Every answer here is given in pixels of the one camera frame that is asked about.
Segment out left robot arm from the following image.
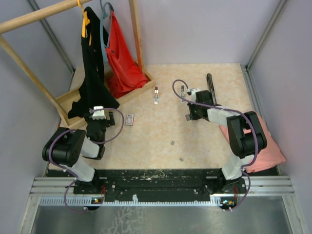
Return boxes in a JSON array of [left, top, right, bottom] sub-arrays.
[[42, 111, 115, 194]]

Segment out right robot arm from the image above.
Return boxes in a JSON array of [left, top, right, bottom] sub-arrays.
[[187, 88, 267, 193]]

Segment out black hanging garment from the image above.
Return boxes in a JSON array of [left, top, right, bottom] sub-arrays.
[[68, 7, 119, 118]]

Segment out red hanging garment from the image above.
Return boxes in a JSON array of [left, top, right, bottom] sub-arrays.
[[105, 13, 148, 98]]

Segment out wooden clothes rack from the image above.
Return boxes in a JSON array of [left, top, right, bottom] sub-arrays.
[[0, 0, 156, 134]]

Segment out pink folded towel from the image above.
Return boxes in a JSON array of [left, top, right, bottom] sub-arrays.
[[213, 111, 286, 179]]

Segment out yellow clothes hanger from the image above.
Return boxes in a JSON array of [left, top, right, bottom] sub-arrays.
[[77, 0, 90, 38]]

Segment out blue clothes hanger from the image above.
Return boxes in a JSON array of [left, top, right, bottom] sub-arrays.
[[99, 0, 115, 61]]

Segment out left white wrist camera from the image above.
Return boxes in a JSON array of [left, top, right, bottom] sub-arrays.
[[92, 106, 106, 120]]

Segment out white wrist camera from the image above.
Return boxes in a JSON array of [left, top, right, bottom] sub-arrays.
[[92, 106, 106, 120], [187, 88, 200, 102]]

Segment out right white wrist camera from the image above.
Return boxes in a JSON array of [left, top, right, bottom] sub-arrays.
[[187, 88, 200, 102]]

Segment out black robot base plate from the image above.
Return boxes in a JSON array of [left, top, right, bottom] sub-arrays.
[[46, 168, 247, 202]]

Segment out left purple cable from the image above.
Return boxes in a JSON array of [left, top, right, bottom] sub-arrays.
[[48, 107, 125, 214]]

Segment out aluminium frame rail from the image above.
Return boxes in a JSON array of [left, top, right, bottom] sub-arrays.
[[29, 176, 294, 207]]

